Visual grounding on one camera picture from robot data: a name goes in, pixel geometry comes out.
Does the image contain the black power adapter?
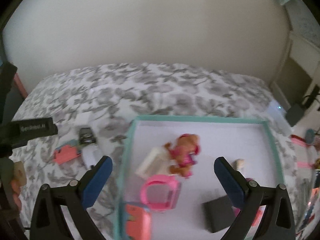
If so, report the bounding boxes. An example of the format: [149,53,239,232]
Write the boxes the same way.
[201,189,235,233]

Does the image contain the black toy car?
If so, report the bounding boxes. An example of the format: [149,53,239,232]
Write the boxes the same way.
[79,127,97,144]

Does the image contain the orange blue folding tool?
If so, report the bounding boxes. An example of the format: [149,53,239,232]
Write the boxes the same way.
[123,202,152,240]

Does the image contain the brown pink puppy figurine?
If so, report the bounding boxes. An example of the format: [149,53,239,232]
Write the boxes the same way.
[163,133,200,179]

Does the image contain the person's left hand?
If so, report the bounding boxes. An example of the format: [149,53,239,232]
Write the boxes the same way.
[11,179,22,211]

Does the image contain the pink wooden furniture edge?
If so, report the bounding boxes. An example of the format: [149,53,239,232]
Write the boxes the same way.
[14,73,28,99]

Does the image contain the white power adapter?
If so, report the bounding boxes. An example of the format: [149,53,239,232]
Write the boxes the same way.
[74,112,92,129]

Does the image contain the pink smart band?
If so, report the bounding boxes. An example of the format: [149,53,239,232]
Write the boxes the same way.
[140,174,182,213]

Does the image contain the teal white box tray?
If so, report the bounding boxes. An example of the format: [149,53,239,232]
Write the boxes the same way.
[117,115,285,239]

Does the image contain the grey floral blanket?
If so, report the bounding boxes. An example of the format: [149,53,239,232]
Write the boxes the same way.
[12,63,298,239]

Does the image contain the cream plastic piece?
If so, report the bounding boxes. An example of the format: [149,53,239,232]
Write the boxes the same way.
[135,147,171,180]

